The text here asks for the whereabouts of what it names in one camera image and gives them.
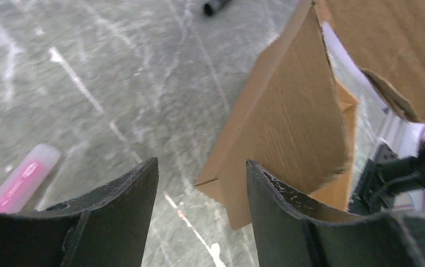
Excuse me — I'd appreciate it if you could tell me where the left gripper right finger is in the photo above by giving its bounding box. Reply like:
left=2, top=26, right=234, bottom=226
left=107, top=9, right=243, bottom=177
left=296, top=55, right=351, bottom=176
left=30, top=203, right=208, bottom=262
left=246, top=160, right=425, bottom=266

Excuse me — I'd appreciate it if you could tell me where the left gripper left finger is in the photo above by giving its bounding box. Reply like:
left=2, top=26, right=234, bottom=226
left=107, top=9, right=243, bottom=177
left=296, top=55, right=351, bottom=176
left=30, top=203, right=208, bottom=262
left=0, top=157, right=159, bottom=266

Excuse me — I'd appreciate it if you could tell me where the pink marker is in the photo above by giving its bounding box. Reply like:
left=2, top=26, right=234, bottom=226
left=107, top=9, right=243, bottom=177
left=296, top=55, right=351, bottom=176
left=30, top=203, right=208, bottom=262
left=0, top=144, right=62, bottom=214

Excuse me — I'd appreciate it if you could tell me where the brown cardboard box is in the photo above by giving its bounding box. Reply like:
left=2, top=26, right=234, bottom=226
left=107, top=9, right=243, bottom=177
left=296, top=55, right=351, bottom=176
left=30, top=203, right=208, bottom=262
left=196, top=1, right=425, bottom=230

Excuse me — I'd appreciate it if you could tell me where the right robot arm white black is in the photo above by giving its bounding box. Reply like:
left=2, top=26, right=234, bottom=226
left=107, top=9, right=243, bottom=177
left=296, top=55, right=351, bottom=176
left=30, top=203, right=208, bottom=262
left=323, top=22, right=425, bottom=215

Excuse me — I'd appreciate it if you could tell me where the black foam tube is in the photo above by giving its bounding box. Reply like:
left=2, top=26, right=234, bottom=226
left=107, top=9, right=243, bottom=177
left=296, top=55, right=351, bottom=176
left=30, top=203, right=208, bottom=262
left=203, top=0, right=231, bottom=17

